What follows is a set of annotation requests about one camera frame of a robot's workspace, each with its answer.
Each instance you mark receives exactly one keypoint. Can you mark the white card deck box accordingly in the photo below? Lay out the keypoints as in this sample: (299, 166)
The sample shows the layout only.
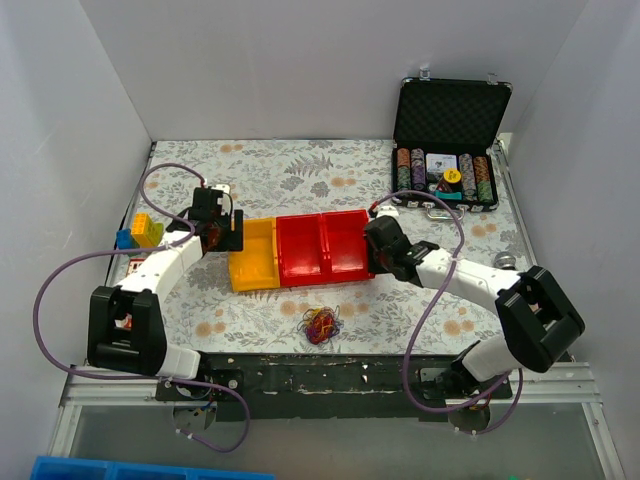
(439, 163)

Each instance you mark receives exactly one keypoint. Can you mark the red white toy block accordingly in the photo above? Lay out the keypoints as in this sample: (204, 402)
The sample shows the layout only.
(133, 265)

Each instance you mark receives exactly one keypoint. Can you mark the black microphone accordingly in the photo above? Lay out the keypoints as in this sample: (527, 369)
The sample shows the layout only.
(505, 261)

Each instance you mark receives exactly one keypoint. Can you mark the yellow green toy block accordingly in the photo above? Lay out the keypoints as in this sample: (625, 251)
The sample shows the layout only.
(145, 232)

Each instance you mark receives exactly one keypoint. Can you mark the yellow plastic bin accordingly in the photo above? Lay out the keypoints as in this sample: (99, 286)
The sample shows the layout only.
(256, 267)

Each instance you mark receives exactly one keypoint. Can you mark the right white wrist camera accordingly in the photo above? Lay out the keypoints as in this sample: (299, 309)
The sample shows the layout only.
(387, 211)

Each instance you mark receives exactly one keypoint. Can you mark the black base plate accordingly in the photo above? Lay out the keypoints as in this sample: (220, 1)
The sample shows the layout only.
(307, 386)

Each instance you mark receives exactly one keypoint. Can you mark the yellow round dealer button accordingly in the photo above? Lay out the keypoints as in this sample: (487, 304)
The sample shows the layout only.
(452, 176)

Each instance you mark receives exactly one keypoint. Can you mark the blue green toy block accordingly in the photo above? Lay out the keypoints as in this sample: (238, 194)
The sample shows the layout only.
(125, 240)

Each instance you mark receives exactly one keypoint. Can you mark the colourful wire ball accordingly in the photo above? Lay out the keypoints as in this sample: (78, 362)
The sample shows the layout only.
(320, 325)

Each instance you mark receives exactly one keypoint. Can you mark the blue plastic tray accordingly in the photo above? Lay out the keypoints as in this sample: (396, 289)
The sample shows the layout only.
(47, 467)

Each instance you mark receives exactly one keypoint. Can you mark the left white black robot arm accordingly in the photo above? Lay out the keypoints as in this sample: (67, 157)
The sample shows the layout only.
(126, 328)

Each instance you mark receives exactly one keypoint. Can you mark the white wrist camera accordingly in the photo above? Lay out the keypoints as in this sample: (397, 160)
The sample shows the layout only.
(222, 187)
(387, 211)

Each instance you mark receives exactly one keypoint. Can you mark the aluminium frame rail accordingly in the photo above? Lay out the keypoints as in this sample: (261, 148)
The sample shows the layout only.
(87, 387)

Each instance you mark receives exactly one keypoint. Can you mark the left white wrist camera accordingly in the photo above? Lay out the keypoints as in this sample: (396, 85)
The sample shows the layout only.
(222, 187)

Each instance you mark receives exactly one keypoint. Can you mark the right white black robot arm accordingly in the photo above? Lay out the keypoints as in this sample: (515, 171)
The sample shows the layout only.
(539, 323)

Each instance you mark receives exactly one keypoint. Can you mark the red double plastic bin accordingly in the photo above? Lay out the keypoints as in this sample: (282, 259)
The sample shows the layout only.
(322, 248)

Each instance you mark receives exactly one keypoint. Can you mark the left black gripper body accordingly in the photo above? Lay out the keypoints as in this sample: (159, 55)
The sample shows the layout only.
(236, 230)

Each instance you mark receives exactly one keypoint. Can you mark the black poker chip case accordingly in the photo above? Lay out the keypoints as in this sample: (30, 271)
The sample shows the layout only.
(448, 116)

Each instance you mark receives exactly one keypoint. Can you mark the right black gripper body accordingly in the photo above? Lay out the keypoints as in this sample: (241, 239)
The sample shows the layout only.
(375, 245)

